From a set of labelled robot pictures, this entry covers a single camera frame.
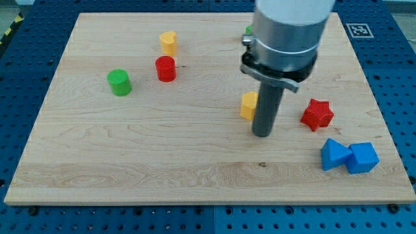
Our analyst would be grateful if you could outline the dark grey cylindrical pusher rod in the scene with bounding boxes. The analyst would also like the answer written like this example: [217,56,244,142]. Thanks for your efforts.
[252,83,283,137]

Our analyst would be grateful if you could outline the green block behind arm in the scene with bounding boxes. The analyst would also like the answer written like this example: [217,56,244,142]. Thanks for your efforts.
[245,25,252,34]

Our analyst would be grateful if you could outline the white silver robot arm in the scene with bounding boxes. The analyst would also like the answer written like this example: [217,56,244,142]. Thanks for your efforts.
[240,0,335,137]

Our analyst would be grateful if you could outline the red star block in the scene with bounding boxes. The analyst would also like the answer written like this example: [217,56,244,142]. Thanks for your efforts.
[300,99,334,132]

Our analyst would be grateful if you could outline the yellow hexagon block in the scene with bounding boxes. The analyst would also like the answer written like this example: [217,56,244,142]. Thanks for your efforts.
[240,92,258,120]

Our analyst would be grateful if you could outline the blue triangular block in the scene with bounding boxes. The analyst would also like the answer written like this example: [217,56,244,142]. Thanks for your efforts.
[320,138,352,171]

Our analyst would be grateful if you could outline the red cylinder block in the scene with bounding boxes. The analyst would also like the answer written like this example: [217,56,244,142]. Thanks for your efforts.
[155,55,176,83]

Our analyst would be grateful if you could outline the white fiducial marker tag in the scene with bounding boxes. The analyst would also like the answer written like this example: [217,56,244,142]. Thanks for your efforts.
[346,23,374,38]

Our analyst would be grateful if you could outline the blue cube block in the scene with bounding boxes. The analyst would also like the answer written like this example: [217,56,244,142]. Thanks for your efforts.
[346,142,380,174]

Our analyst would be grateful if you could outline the wooden board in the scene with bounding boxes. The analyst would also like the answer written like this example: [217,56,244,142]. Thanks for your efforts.
[5,13,415,206]

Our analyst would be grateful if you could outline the green cylinder block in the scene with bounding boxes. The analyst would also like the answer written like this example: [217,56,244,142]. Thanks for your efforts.
[107,69,132,96]

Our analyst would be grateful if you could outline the black yellow hazard tape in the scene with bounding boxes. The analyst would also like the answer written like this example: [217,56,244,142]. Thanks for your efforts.
[1,12,25,46]

